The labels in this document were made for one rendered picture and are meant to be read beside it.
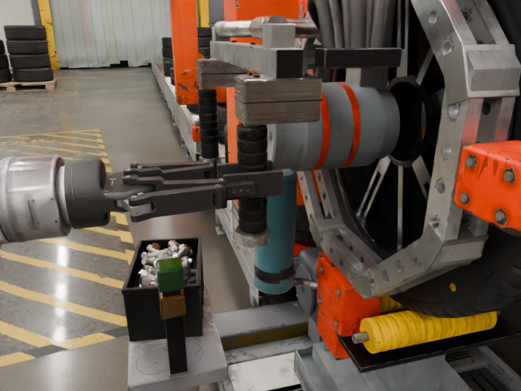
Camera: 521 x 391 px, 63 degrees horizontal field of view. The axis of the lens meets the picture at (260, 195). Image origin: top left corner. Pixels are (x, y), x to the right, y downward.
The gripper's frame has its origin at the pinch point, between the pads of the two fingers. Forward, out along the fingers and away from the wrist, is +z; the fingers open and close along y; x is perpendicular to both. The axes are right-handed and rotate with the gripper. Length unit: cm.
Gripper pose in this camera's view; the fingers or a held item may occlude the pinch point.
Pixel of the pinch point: (250, 179)
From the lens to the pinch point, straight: 51.2
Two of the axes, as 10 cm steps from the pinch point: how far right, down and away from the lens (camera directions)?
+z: 9.7, -0.9, 2.4
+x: 0.0, -9.3, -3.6
